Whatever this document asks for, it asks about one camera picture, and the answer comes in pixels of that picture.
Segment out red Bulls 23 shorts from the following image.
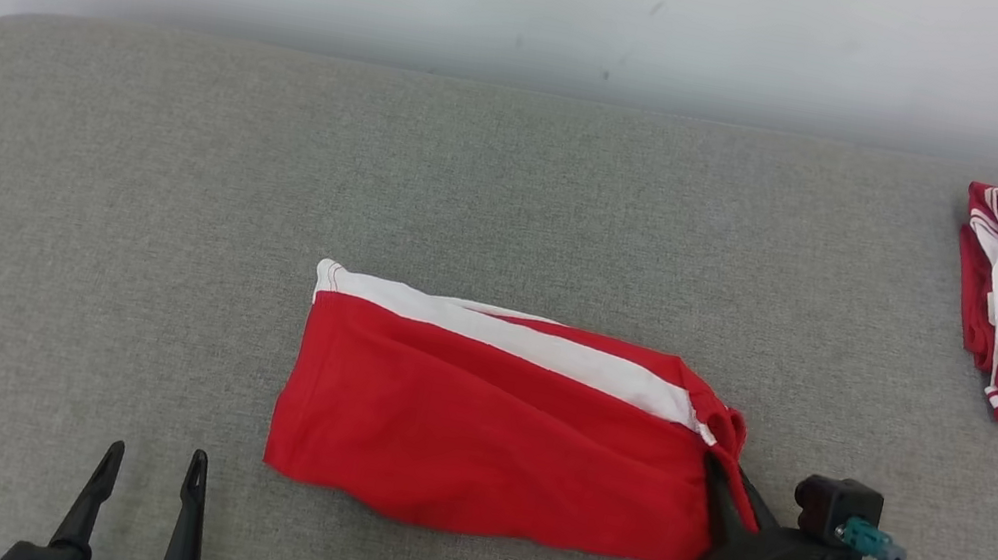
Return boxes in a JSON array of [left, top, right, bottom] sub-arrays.
[[256, 254, 795, 560]]

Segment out teal cable connector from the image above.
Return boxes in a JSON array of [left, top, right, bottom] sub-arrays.
[[831, 514, 911, 560]]

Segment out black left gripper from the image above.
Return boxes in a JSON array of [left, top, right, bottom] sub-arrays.
[[0, 419, 224, 560]]

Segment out grey fabric sofa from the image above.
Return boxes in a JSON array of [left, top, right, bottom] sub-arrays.
[[0, 0, 998, 560]]

